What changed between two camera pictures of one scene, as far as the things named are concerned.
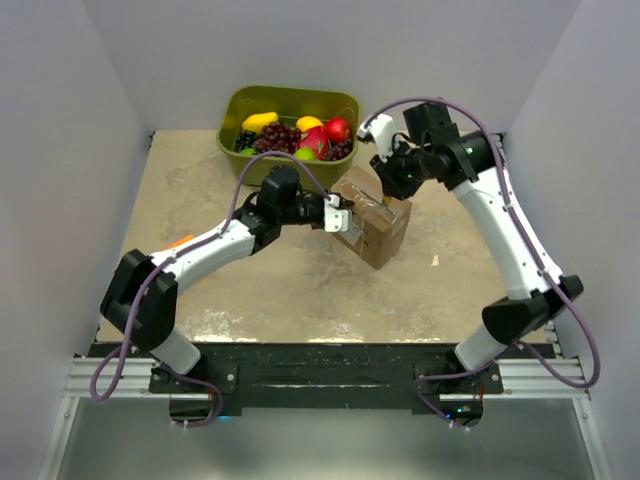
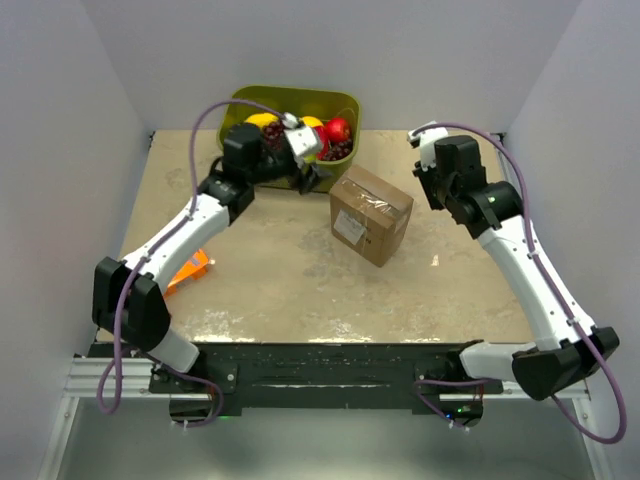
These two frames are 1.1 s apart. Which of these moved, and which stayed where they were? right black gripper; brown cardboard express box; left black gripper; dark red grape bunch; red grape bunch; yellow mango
Moved: left black gripper; right black gripper
Stayed: yellow mango; dark red grape bunch; red grape bunch; brown cardboard express box
